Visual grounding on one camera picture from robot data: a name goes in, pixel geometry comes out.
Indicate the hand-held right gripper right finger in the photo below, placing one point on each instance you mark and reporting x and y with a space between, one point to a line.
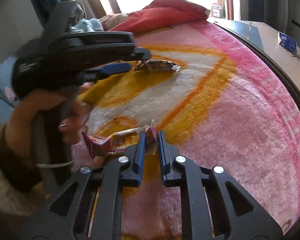
162 152

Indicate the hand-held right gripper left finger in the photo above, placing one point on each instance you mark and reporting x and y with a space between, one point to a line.
141 152

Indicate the marble top coffee table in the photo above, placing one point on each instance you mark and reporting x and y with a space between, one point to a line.
260 37

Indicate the pink printed blanket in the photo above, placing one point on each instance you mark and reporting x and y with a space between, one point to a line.
227 117

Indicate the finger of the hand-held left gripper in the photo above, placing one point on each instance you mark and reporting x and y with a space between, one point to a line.
142 54
115 68

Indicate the light blue printed pillow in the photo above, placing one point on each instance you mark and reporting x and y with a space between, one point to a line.
0 87

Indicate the person's left hand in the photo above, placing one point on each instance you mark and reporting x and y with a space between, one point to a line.
22 130

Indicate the person's left forearm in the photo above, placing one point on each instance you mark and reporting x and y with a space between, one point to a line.
5 180

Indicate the purple snack wrapper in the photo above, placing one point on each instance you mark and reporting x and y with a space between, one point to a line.
115 142

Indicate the gold candy wrapper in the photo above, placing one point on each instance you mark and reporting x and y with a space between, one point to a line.
157 65

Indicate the pink printed pillow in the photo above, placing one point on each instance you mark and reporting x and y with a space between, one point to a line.
115 20

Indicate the blue packet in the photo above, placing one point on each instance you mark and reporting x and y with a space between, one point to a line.
287 41

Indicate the white plastic drawer box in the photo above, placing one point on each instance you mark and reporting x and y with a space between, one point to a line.
217 10

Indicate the light blue cloth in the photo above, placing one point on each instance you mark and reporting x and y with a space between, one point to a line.
90 25

